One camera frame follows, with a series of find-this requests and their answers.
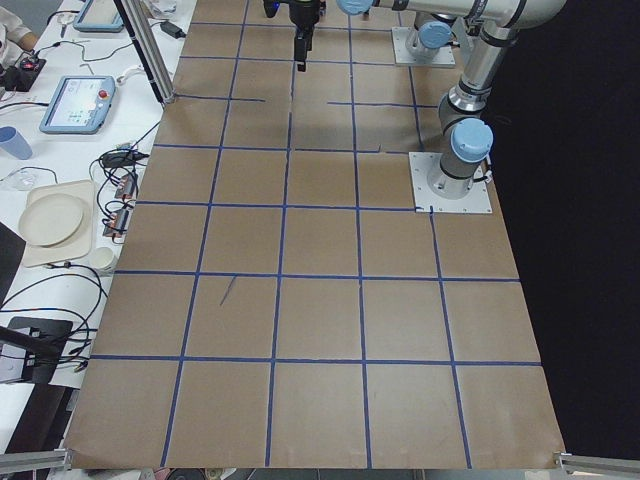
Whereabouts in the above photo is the black cable bundle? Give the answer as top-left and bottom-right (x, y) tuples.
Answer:
(0, 262), (111, 374)

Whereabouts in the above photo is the black device box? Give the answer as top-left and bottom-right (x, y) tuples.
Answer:
(1, 317), (73, 384)

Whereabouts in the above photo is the blue plastic cup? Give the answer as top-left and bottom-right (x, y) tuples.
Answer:
(0, 126), (33, 160)

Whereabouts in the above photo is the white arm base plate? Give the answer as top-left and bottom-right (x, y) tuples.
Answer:
(391, 27), (456, 68)
(409, 152), (492, 214)

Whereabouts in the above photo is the black red charger box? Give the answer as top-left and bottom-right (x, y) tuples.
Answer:
(1, 57), (46, 92)

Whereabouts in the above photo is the far teach pendant tablet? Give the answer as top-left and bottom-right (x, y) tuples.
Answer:
(73, 0), (124, 33)

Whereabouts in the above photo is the small circuit board lower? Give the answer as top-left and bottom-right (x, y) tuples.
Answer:
(102, 208), (131, 239)

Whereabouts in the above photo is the black power adapter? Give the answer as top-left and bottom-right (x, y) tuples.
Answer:
(159, 20), (186, 39)

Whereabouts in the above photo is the small circuit board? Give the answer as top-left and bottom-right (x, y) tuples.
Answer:
(114, 172), (138, 200)
(102, 208), (131, 239)

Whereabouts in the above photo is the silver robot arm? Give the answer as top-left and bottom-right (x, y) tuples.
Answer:
(405, 12), (474, 57)
(337, 1), (565, 200)

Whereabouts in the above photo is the small circuit board upper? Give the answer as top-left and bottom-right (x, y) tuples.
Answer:
(114, 172), (138, 200)

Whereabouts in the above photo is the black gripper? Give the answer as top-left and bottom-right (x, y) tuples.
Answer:
(288, 0), (326, 72)

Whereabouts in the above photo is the aluminium frame post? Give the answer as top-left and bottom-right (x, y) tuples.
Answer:
(114, 0), (175, 105)

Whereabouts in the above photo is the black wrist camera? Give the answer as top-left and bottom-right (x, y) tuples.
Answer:
(263, 0), (280, 18)

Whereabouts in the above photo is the white paper cup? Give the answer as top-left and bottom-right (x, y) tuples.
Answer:
(89, 247), (118, 276)

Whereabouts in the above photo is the teach pendant tablet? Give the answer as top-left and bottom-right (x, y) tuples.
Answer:
(73, 0), (124, 33)
(39, 76), (116, 134)

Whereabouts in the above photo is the near teach pendant tablet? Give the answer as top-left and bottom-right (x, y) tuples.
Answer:
(39, 76), (116, 134)

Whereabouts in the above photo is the beige round plate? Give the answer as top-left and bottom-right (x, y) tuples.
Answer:
(18, 193), (84, 246)

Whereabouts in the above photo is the brown paper table cover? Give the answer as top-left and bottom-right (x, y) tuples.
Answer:
(65, 1), (563, 469)

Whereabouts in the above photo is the beige tray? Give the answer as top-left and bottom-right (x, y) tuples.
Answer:
(18, 180), (96, 267)

